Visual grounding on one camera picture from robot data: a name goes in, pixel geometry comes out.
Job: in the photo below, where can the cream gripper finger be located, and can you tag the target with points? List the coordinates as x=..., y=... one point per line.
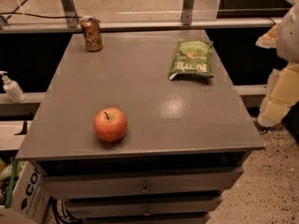
x=282, y=93
x=269, y=39

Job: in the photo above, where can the green jalapeno chip bag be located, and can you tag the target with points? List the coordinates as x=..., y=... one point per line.
x=192, y=58

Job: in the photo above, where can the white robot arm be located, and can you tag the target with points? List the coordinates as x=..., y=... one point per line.
x=288, y=36

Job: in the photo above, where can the orange soda can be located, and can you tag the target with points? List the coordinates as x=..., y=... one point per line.
x=92, y=34

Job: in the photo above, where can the red apple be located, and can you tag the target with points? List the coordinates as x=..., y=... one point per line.
x=110, y=124

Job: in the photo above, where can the white pump bottle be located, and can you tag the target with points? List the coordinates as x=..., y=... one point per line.
x=12, y=88

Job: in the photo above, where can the white cardboard box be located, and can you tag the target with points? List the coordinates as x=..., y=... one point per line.
x=29, y=199

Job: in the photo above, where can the metal rail frame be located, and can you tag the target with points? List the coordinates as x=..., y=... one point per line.
x=54, y=16

